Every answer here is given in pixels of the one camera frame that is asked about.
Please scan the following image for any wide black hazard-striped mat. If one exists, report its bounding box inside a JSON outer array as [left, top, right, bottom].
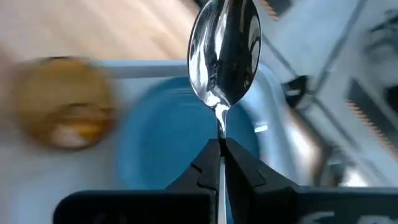
[[259, 0, 294, 21]]

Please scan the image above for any black aluminium table frame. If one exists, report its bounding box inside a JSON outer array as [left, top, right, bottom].
[[281, 74, 312, 110]]

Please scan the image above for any grey plastic tray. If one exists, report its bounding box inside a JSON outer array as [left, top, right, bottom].
[[0, 58, 301, 224]]

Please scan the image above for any spoon with orange handle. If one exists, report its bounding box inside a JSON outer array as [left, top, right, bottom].
[[187, 0, 262, 224]]

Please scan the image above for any blue round plate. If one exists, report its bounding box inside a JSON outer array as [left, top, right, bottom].
[[116, 76, 261, 191]]

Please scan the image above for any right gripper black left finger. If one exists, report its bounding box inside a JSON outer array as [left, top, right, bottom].
[[52, 138, 221, 224]]

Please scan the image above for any amber glass cup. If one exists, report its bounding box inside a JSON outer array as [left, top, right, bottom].
[[14, 55, 119, 152]]

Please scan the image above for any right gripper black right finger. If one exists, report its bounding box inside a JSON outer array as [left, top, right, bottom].
[[224, 138, 398, 224]]

